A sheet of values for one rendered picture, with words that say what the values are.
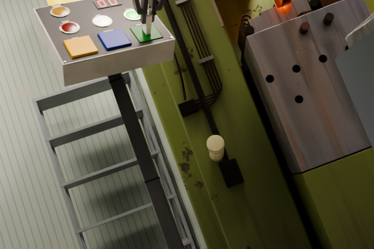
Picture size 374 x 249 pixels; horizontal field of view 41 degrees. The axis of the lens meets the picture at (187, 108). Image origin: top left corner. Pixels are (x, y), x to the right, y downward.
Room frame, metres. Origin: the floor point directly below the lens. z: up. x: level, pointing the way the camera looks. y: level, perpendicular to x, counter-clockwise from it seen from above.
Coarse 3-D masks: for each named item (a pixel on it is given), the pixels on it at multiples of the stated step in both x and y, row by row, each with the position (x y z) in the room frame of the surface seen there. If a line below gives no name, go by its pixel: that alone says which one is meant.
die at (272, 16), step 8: (296, 0) 1.57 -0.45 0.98; (304, 0) 1.57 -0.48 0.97; (272, 8) 1.57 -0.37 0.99; (280, 8) 1.57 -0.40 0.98; (288, 8) 1.57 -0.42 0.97; (296, 8) 1.57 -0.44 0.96; (304, 8) 1.57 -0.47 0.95; (264, 16) 1.57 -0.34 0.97; (272, 16) 1.57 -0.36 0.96; (280, 16) 1.57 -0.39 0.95; (288, 16) 1.57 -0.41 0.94; (296, 16) 1.57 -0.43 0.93; (248, 24) 1.60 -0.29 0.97; (256, 24) 1.57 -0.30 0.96; (264, 24) 1.57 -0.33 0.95; (272, 24) 1.57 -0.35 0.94; (256, 32) 1.57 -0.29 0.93
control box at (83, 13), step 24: (96, 0) 1.48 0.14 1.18; (120, 0) 1.50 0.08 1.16; (48, 24) 1.37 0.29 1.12; (96, 24) 1.40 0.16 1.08; (120, 24) 1.42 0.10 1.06; (48, 48) 1.37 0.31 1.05; (120, 48) 1.36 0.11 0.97; (144, 48) 1.39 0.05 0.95; (168, 48) 1.44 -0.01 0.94; (72, 72) 1.32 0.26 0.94; (96, 72) 1.36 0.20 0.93; (120, 72) 1.41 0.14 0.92
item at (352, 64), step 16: (352, 48) 0.47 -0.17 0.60; (368, 48) 0.44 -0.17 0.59; (352, 64) 0.48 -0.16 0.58; (368, 64) 0.45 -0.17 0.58; (352, 80) 0.49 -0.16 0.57; (368, 80) 0.46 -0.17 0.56; (352, 96) 0.50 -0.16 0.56; (368, 96) 0.47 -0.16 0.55; (368, 112) 0.49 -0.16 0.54; (368, 128) 0.50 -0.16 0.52
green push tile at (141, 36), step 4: (152, 24) 1.44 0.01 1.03; (132, 28) 1.42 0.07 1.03; (136, 28) 1.42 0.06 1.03; (140, 28) 1.42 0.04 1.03; (152, 28) 1.43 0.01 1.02; (132, 32) 1.41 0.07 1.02; (136, 32) 1.41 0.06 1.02; (140, 32) 1.41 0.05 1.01; (152, 32) 1.42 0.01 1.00; (156, 32) 1.42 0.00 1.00; (136, 36) 1.40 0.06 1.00; (140, 36) 1.40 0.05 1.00; (144, 36) 1.40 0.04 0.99; (148, 36) 1.40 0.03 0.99; (152, 36) 1.41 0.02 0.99; (156, 36) 1.41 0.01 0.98; (160, 36) 1.41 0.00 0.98; (140, 40) 1.39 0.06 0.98; (144, 40) 1.39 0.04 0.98; (148, 40) 1.39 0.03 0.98; (152, 40) 1.40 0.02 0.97
